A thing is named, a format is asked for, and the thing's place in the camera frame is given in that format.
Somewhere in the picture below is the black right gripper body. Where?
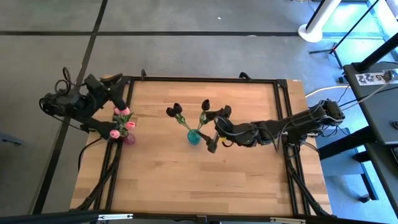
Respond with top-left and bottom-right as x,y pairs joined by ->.
207,106 -> 259,153

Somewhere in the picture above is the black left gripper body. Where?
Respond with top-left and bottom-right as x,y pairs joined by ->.
98,81 -> 118,102

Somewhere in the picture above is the blue glass vase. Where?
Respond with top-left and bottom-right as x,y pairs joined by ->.
187,129 -> 202,146

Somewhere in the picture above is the black artificial tulip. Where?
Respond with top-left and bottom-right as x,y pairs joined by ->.
165,107 -> 195,138
173,103 -> 195,138
194,99 -> 211,138

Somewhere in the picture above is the pink glass vase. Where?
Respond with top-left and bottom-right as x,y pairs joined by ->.
123,133 -> 137,146

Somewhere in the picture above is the grey floor object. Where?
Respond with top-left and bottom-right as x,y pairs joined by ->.
0,132 -> 23,146

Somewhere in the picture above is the white column stand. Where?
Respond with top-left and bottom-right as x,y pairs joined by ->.
297,0 -> 343,44

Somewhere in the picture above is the black tripod stand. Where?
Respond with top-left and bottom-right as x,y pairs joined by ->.
309,0 -> 382,70

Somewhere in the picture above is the white paper label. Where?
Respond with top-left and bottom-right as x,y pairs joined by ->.
354,72 -> 392,87

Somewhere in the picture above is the black desk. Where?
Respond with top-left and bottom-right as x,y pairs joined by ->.
317,30 -> 398,218

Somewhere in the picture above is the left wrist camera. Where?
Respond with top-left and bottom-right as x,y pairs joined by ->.
84,73 -> 108,94

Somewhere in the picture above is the black table frame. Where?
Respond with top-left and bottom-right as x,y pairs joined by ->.
70,74 -> 332,218

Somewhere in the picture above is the white floor cable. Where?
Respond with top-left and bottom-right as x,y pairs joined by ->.
305,85 -> 351,98

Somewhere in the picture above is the silver bracket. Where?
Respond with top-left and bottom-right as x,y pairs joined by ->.
98,213 -> 134,221
269,217 -> 306,224

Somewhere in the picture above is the black rig rail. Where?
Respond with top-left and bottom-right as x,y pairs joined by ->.
0,210 -> 398,224

